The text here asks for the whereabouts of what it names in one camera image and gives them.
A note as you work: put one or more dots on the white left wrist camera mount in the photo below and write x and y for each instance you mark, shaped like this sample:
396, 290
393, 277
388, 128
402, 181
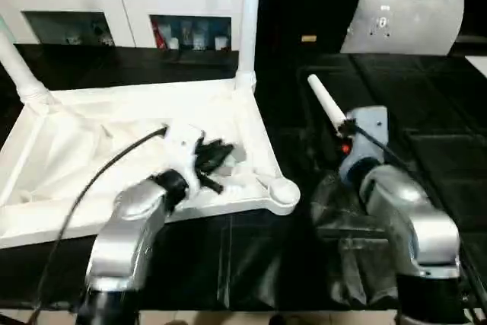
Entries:
183, 146

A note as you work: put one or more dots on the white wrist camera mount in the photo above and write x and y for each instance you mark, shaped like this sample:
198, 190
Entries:
367, 138
183, 146

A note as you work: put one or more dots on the white padded sheet with fitting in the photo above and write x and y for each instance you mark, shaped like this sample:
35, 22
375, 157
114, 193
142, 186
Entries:
403, 24

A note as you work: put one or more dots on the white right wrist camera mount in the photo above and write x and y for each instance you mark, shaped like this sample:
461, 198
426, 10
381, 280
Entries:
367, 138

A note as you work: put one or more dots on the small yellow tag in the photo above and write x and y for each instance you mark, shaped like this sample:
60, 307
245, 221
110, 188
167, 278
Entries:
309, 38

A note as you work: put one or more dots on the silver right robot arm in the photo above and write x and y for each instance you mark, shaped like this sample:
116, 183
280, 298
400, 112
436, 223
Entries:
407, 218

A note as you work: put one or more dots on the black work mat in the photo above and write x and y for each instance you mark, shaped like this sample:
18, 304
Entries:
434, 150

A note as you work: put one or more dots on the white plastic table leg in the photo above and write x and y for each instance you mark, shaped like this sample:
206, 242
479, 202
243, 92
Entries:
19, 66
326, 100
249, 20

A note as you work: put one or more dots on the flat white sheet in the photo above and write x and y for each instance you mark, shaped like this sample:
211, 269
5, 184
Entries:
478, 65

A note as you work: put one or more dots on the white plastic table top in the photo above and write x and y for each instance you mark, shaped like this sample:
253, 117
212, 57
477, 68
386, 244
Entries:
76, 150

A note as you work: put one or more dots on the white sideboard cabinet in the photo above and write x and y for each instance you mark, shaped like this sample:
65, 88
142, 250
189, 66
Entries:
84, 1

